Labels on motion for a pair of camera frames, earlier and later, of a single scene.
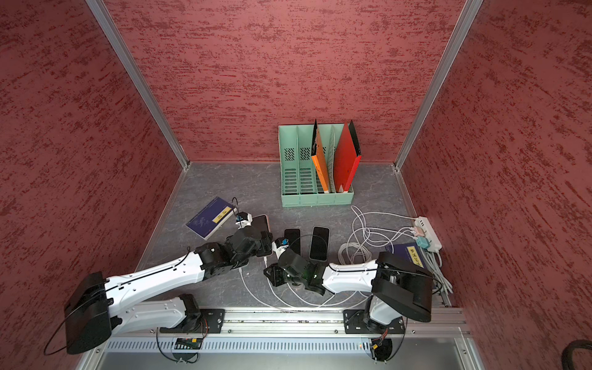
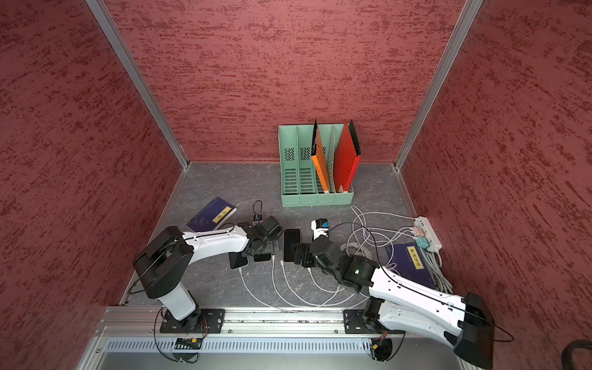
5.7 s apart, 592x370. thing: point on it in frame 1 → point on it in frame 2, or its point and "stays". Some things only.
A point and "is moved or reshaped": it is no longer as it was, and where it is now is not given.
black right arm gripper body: (281, 276) → (311, 260)
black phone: (294, 238) is moved or reshaped
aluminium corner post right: (468, 15) stays
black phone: (320, 243) is moved or reshaped
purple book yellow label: (210, 217) stays
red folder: (345, 162) stays
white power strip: (435, 245) stays
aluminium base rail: (313, 323) stays
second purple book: (411, 251) stays
